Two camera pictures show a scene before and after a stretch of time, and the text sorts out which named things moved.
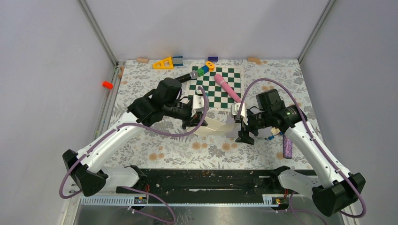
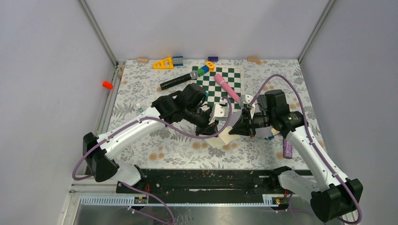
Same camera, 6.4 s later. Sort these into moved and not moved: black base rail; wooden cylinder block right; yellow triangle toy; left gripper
Moved: left gripper
Not moved: black base rail; yellow triangle toy; wooden cylinder block right
